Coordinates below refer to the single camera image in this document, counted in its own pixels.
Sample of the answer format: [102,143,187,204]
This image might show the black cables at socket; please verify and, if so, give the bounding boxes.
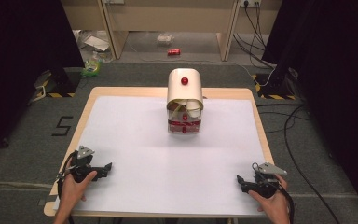
[232,2,278,70]

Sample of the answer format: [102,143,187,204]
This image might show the person's left hand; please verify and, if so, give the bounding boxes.
[61,170,98,204]

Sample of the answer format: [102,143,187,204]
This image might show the beige wooden desk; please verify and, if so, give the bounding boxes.
[60,0,283,63]

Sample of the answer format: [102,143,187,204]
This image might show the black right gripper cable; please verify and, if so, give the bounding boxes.
[279,181,296,224]

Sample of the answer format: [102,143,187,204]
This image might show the white wall socket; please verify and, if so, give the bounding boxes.
[239,0,262,8]

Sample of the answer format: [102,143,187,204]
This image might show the black curtain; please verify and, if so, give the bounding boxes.
[261,0,358,220]
[0,0,86,163]

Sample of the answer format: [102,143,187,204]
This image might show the hazard-striped stand base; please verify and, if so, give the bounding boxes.
[251,72,297,101]
[31,67,82,100]

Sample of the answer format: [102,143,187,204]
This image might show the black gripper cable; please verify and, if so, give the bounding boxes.
[56,151,77,224]
[279,181,296,224]

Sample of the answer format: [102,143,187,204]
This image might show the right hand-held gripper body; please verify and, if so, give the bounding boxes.
[251,161,288,199]

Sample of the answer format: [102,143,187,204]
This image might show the stack of red packets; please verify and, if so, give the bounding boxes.
[168,119,201,134]

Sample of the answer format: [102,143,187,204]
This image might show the clear plastic container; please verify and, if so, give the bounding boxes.
[156,33,175,47]

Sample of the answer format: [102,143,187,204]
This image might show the green plastic bag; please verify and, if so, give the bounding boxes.
[80,56,104,78]

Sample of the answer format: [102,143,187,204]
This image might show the white paper cup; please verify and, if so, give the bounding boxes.
[186,99,204,119]

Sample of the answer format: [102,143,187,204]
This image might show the white table mat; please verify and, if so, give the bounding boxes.
[52,95,278,217]

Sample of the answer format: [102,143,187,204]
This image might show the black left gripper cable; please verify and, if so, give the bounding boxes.
[56,151,77,224]

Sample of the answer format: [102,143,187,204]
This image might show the white roll-top storage box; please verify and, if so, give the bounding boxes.
[166,67,205,135]

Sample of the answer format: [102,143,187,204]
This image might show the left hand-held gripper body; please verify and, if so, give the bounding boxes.
[69,145,106,184]

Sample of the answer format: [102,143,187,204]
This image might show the pile of clear plastic wrapping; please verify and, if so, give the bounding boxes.
[72,29,114,63]

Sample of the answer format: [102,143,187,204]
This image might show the white floor cable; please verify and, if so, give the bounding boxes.
[126,42,277,89]

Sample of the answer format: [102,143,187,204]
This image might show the black floor cable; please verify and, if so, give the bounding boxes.
[255,104,343,224]

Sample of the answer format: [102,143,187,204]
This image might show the person's right hand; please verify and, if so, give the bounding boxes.
[248,174,291,218]

